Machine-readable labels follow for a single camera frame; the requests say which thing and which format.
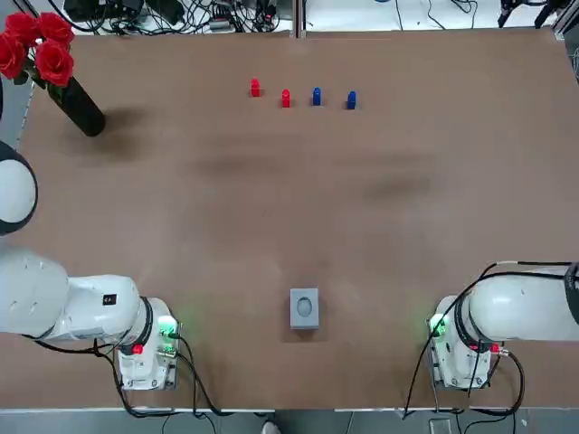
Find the grey box with round recess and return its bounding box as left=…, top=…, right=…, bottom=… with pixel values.
left=289, top=287, right=321, bottom=330

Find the black vase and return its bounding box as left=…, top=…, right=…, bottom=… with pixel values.
left=47, top=75, right=107, bottom=138

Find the black electronics box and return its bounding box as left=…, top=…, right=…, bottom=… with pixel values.
left=62, top=0, right=146, bottom=23

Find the black tripod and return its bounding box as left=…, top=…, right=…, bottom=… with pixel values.
left=497, top=0, right=560, bottom=29

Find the red rose bouquet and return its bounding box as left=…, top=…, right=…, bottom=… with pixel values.
left=0, top=12, right=76, bottom=91

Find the black left base cable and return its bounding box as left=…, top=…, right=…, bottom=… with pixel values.
left=174, top=334, right=236, bottom=417

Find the black base cable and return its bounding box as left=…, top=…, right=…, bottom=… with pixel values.
left=400, top=325, right=440, bottom=420
left=174, top=334, right=236, bottom=417

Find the black right base cable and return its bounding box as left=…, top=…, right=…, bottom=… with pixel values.
left=400, top=325, right=440, bottom=420

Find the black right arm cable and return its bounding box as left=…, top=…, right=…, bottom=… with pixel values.
left=451, top=259, right=579, bottom=326

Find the aluminium frame rail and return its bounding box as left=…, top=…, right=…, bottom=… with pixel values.
left=550, top=0, right=579, bottom=46

